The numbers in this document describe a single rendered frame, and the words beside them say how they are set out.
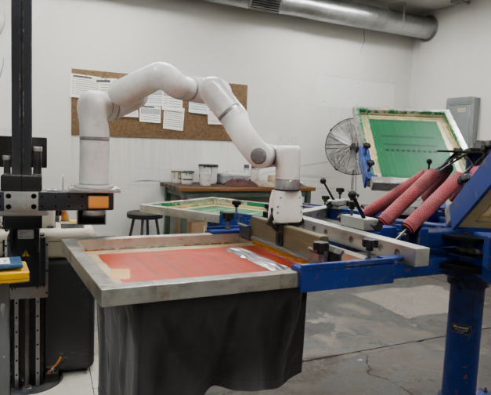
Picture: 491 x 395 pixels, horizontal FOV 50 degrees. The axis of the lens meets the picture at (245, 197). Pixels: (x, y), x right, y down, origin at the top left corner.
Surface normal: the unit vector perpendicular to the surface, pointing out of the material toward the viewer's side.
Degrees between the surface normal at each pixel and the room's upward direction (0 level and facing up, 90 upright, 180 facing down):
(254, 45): 90
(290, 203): 91
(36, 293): 90
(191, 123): 90
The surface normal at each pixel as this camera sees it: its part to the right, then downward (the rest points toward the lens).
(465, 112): -0.89, 0.01
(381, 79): 0.45, 0.11
